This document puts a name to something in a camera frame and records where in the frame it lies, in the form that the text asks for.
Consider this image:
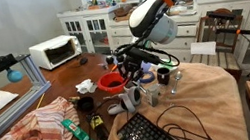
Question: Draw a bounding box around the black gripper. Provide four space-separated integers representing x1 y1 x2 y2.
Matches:
116 48 161 82

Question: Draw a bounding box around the orange plastic bowl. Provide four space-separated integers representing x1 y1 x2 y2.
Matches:
97 71 127 93

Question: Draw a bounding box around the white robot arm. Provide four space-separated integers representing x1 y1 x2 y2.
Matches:
114 0 180 83

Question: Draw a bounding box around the black cup on towel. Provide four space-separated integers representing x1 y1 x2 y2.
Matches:
157 67 170 85

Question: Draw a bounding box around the black round cup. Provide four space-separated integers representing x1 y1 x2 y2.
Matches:
77 96 94 112

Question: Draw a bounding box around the white vr controller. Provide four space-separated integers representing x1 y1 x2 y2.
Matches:
107 93 135 115
124 82 141 106

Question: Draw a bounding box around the white dresser cabinet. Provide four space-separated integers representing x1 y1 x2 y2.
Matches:
56 0 250 90

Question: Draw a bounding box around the black computer mouse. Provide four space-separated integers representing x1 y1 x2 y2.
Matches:
79 57 88 66

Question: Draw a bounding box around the crumpled white tissue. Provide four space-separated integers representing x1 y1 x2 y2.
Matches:
76 79 97 94

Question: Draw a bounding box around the metal spoon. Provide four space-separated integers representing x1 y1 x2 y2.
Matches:
171 71 183 94

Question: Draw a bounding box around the tan towel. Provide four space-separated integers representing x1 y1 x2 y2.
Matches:
81 51 250 140

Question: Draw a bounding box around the black keyboard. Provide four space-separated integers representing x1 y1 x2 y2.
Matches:
117 113 174 140

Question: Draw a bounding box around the white toaster oven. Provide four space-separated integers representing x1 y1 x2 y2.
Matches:
29 35 82 70

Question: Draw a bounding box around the green packet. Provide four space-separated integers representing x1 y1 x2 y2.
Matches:
61 119 93 140

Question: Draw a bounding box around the wooden chair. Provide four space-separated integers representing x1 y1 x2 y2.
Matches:
190 8 243 81

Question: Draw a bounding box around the blue ball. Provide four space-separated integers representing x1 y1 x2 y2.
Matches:
6 69 23 83

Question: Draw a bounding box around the black cable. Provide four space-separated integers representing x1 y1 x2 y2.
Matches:
152 99 219 140

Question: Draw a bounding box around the aluminium frame stand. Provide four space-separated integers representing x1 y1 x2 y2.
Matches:
0 54 51 135

